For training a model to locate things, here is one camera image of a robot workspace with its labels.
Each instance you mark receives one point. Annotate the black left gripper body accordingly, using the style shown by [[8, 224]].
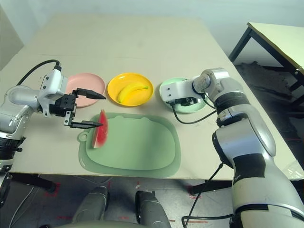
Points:
[[63, 103]]

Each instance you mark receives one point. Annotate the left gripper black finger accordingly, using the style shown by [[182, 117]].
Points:
[[91, 94], [85, 124]]

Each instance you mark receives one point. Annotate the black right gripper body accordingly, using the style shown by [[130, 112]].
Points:
[[187, 101]]

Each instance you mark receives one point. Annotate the red watermelon slice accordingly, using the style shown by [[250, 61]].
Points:
[[102, 133]]

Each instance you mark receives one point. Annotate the yellow banana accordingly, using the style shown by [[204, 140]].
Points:
[[129, 91]]

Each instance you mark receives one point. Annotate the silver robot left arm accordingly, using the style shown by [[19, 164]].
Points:
[[16, 111]]

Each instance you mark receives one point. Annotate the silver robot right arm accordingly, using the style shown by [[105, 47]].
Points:
[[237, 107]]

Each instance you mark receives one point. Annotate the pink round plate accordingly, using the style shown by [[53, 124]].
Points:
[[88, 82]]

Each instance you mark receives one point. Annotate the mint green round plate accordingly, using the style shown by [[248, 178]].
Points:
[[171, 83]]

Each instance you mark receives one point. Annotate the yellow round plate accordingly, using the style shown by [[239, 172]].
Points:
[[128, 77]]

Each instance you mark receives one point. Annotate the green plastic cutting board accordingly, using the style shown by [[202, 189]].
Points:
[[133, 147]]

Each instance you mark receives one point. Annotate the silver robot left leg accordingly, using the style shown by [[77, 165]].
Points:
[[91, 204]]

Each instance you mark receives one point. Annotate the silver robot leg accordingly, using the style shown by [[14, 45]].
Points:
[[149, 209], [91, 204]]

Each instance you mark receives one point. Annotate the grey robot torso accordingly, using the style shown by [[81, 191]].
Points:
[[95, 225]]

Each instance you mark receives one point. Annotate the silver robot right leg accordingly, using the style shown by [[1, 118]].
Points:
[[149, 209]]

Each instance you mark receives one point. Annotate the side table with black legs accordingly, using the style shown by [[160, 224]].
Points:
[[273, 38]]

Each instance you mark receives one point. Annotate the clear plastic bag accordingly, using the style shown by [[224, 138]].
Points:
[[295, 171]]

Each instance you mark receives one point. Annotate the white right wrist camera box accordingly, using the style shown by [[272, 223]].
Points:
[[175, 91]]

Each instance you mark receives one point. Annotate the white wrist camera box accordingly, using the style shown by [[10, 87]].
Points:
[[175, 91], [53, 83]]

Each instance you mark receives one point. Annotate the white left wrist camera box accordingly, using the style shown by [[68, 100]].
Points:
[[53, 83]]

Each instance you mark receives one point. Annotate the black metal table frame bar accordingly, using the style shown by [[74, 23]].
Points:
[[35, 181], [209, 187]]

